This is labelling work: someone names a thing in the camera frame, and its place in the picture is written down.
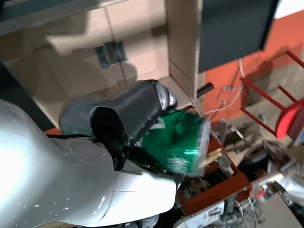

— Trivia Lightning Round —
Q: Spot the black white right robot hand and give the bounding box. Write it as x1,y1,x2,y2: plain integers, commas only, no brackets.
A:
0,80,185,228

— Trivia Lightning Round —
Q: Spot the dented green soda can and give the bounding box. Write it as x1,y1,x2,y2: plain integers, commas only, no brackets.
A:
59,99,211,178

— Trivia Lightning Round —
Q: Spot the open cardboard box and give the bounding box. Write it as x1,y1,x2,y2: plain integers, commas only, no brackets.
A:
0,0,203,131

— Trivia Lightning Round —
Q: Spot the orange tool cart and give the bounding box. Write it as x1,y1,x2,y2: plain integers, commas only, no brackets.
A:
175,136,252,217

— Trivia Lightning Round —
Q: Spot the black metal bar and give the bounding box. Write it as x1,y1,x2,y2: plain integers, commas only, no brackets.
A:
196,82,214,97

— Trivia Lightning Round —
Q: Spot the red metal stool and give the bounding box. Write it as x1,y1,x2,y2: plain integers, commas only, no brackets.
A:
239,50,304,140

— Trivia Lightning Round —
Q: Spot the orange floor mat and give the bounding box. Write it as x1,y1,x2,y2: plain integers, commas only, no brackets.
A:
198,7,304,133

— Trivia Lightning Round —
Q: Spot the clear acrylic bracket plate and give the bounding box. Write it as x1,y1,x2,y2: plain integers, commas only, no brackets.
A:
217,85,236,105

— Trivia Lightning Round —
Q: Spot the white cable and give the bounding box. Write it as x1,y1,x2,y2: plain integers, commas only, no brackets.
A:
190,57,247,119

